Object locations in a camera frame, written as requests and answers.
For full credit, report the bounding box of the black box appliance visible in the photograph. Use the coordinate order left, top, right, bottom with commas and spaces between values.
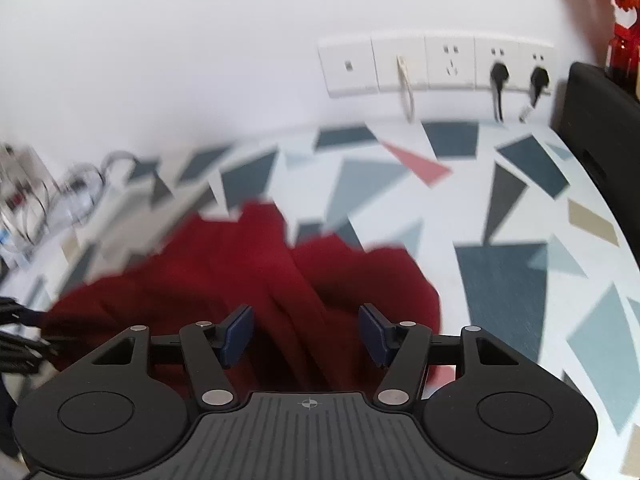
549, 61, 640, 243

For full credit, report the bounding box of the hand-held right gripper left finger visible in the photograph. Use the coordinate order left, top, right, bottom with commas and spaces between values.
90, 304, 256, 412

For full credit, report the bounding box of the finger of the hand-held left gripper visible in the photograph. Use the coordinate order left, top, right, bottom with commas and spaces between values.
0, 332, 59, 374
0, 296, 49, 329

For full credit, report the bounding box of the red garment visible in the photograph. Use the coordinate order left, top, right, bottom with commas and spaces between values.
42, 200, 443, 393

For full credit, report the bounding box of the white wall data socket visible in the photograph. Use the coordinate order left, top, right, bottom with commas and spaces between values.
318, 37, 381, 99

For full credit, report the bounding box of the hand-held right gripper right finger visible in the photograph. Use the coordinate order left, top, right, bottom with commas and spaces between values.
358, 303, 526, 412

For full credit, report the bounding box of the red vase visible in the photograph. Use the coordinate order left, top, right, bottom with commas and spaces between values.
605, 20, 640, 92

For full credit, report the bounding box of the clear plastic clutter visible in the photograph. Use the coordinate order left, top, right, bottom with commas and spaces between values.
0, 144, 143, 271

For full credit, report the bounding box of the black plug with tagged cable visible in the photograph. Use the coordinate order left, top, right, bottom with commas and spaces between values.
519, 66, 551, 124

